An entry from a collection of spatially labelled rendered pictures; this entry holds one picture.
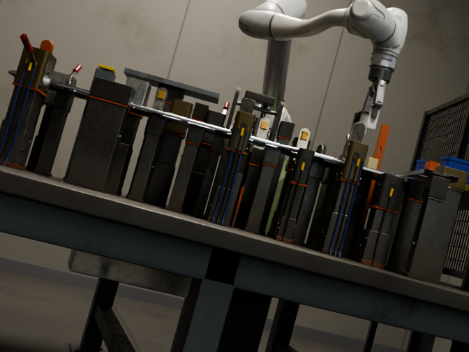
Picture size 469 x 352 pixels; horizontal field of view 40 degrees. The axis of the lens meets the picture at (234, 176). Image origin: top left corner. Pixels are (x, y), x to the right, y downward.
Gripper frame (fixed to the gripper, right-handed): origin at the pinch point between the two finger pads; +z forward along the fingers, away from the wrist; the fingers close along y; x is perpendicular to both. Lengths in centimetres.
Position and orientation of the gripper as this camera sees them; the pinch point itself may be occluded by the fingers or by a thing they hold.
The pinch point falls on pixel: (366, 127)
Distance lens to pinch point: 224.7
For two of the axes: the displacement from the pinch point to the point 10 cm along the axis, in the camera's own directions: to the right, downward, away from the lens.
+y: 0.4, -0.5, -10.0
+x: 9.6, 2.6, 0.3
